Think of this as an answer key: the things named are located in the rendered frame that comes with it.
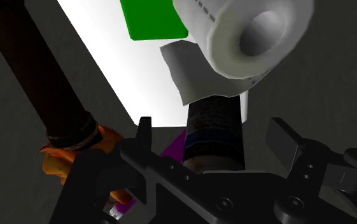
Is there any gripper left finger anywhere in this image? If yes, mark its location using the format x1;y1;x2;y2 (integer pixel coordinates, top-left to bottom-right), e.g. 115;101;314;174
49;116;225;224

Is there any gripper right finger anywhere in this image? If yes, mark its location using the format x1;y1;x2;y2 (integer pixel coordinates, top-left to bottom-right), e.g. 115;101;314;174
265;116;357;224

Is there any purple tube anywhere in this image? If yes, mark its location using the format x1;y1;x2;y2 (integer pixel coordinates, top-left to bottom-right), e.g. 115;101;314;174
105;129;188;220

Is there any dark bottle with blue band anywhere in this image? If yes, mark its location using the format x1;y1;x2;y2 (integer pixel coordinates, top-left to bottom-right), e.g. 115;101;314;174
183;94;246;174

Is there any plunger with orange cup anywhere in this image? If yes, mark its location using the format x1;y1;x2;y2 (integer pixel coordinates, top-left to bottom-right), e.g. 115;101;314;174
0;0;134;206

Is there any white toilet paper roll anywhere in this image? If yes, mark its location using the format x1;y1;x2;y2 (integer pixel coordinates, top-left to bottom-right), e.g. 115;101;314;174
160;0;316;106

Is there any green flat box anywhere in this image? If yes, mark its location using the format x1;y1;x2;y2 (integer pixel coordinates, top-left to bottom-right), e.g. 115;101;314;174
119;0;189;41

